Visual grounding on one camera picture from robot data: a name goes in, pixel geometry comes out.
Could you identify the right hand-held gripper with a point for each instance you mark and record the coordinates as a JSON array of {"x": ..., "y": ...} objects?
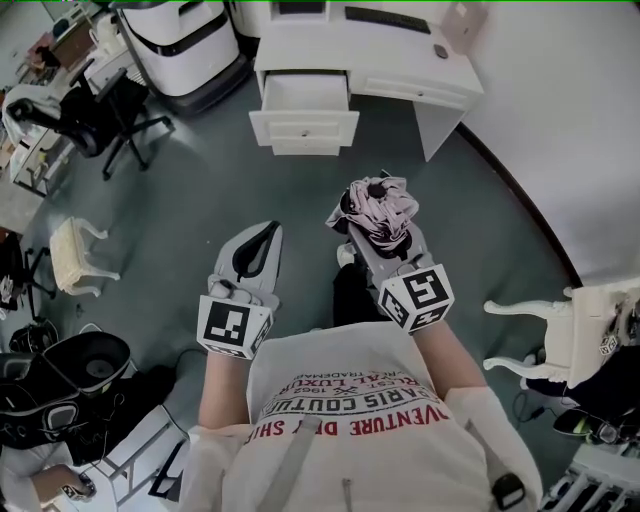
[{"x": 417, "y": 295}]

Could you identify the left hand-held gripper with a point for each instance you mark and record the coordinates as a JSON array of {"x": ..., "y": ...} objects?
[{"x": 225, "y": 325}]

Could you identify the black and pink cloth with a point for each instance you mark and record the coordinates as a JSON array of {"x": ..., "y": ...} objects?
[{"x": 382, "y": 210}]

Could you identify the person's left forearm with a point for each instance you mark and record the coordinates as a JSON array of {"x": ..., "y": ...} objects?
[{"x": 222, "y": 390}]

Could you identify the person's right forearm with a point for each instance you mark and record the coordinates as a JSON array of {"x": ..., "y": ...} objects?
[{"x": 450, "y": 360}]

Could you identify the white desk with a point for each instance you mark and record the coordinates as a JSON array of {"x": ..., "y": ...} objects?
[{"x": 390, "y": 52}]

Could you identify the person's left hand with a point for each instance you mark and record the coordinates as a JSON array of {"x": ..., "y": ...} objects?
[{"x": 232, "y": 292}]

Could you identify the person's white shoe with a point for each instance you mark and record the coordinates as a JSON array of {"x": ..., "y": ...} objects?
[{"x": 346, "y": 254}]

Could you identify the person's black trousers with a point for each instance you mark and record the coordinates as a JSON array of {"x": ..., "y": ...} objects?
[{"x": 355, "y": 295}]

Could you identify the small cream ornate stool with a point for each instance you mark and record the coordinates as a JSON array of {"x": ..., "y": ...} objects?
[{"x": 75, "y": 255}]

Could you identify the grey computer mouse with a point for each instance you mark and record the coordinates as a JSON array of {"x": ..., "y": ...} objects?
[{"x": 440, "y": 51}]

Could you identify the person's white printed shirt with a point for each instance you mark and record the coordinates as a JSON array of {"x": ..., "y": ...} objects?
[{"x": 360, "y": 450}]

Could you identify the white ornate chair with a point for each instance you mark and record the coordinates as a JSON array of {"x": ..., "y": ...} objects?
[{"x": 580, "y": 330}]

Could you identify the black office chair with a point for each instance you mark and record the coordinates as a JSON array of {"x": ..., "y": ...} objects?
[{"x": 95, "y": 115}]

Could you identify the white black machine cabinet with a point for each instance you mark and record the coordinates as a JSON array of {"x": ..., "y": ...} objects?
[{"x": 180, "y": 45}]

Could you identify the open black equipment case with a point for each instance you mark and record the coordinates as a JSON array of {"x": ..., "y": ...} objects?
[{"x": 60, "y": 380}]

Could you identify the black keyboard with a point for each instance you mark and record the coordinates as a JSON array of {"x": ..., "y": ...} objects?
[{"x": 387, "y": 19}]

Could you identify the small patterned white box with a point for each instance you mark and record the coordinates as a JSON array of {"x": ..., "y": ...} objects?
[{"x": 608, "y": 345}]

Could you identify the black green shoe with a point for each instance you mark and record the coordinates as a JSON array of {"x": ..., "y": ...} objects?
[{"x": 580, "y": 425}]

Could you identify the white cloth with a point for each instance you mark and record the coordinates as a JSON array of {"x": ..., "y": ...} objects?
[{"x": 27, "y": 107}]

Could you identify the black clip-on device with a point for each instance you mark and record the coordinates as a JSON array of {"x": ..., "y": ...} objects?
[{"x": 507, "y": 492}]

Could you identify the white metal folding frame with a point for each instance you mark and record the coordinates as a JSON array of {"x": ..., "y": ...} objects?
[{"x": 140, "y": 460}]

